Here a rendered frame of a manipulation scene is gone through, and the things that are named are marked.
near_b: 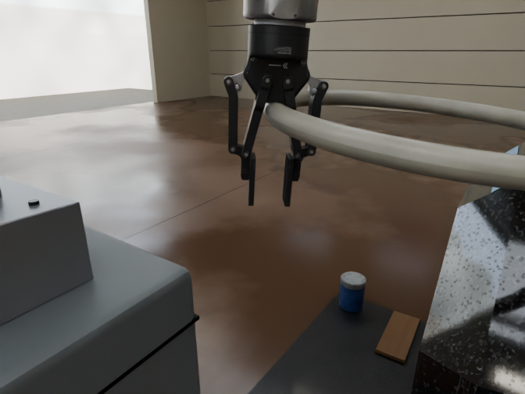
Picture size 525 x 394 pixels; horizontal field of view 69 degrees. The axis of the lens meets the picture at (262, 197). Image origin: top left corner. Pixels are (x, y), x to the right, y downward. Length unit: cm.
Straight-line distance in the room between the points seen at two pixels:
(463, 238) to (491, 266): 8
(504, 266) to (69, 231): 58
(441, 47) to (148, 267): 682
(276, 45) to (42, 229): 31
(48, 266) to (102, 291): 5
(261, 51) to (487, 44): 655
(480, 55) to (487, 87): 49
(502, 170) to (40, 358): 38
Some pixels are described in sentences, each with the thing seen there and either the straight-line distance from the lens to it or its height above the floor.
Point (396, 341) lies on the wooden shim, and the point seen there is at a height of 3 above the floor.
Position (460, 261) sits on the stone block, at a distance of 73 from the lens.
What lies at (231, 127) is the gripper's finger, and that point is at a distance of 50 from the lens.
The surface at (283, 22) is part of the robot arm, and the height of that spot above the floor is 103.
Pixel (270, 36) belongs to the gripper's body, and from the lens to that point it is 47.
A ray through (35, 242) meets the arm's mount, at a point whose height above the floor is 86.
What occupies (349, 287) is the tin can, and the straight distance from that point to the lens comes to 157.
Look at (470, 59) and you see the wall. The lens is 698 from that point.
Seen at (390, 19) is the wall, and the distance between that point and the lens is 729.
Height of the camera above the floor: 100
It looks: 21 degrees down
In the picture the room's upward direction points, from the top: straight up
